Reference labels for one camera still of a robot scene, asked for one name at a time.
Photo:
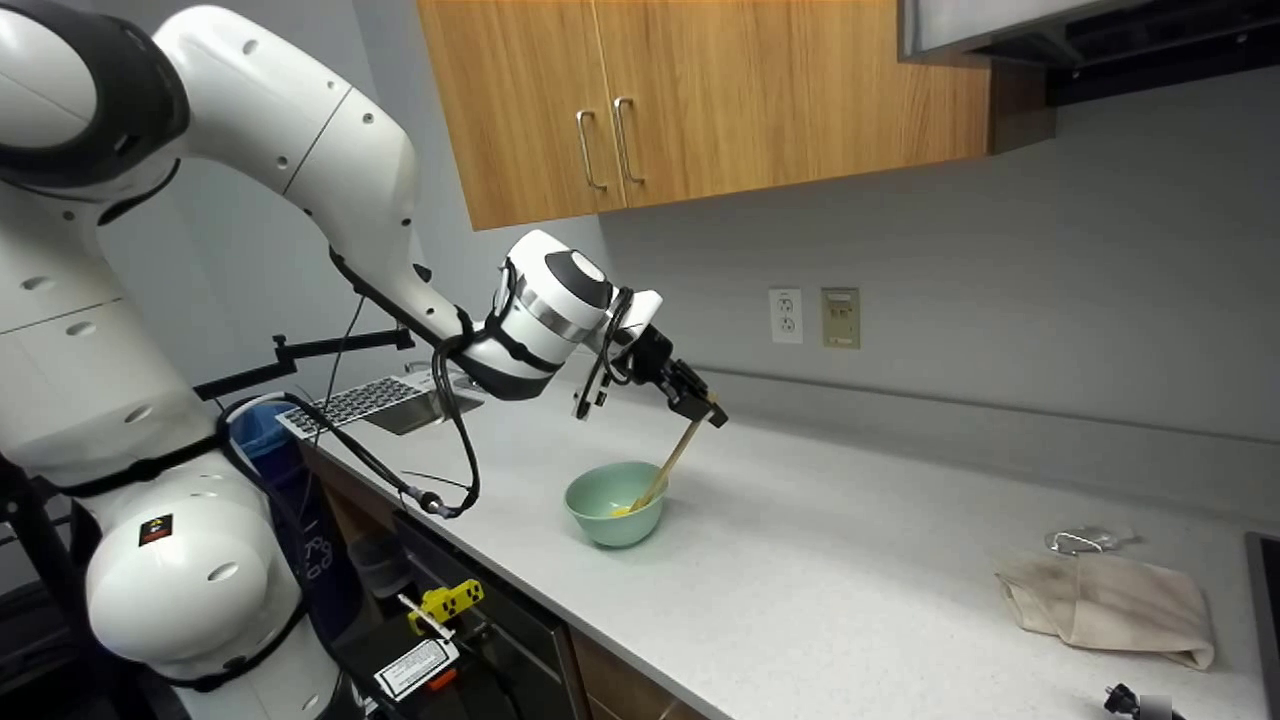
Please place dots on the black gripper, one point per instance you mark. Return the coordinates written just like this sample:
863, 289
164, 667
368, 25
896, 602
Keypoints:
642, 358

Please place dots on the wooden ladle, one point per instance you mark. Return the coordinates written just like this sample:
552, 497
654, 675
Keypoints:
665, 467

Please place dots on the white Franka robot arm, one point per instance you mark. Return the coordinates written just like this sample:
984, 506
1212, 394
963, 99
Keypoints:
293, 122

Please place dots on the light green bowl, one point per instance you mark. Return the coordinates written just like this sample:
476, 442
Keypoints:
613, 531

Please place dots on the wooden base cabinet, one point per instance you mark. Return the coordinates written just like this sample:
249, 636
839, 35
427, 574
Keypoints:
627, 685

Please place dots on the clear plastic bag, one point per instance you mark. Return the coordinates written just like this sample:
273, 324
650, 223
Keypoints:
1086, 540

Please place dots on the blue bin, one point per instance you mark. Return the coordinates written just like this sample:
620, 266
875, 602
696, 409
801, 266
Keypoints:
267, 442

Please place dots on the beige folded cloth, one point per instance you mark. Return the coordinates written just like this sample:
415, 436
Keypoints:
1106, 607

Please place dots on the small black object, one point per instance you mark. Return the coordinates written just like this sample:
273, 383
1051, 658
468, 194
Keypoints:
1126, 700

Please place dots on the dark range hood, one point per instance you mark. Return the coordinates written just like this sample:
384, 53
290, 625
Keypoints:
1135, 40

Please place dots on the black stove top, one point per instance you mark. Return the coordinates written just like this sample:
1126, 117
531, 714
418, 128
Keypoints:
1267, 625

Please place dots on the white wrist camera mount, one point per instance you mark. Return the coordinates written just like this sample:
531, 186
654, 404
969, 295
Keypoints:
642, 314

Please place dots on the white wall power outlet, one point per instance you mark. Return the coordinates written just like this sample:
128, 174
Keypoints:
785, 318

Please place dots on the wooden wall cabinet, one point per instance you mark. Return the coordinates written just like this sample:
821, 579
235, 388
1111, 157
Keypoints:
775, 93

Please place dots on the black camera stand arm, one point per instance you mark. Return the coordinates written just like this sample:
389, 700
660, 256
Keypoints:
322, 351

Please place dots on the black stand frame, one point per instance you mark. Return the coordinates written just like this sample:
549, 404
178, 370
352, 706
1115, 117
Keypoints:
43, 545

